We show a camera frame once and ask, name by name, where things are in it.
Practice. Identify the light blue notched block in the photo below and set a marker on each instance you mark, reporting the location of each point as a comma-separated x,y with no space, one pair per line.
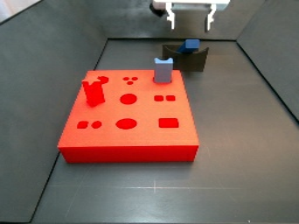
163,70

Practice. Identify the red peg board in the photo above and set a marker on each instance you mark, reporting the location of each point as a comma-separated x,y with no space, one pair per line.
141,125

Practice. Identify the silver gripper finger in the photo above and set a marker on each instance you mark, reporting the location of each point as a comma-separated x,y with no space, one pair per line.
209,17
169,14

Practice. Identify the red star peg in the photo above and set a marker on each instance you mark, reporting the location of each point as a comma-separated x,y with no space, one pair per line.
92,86

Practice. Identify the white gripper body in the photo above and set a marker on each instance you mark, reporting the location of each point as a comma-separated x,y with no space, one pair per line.
188,5

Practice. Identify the black curved fixture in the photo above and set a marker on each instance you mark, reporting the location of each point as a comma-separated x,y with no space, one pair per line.
187,62

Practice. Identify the dark blue rectangular bar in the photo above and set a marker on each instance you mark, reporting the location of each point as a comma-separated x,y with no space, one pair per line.
189,46

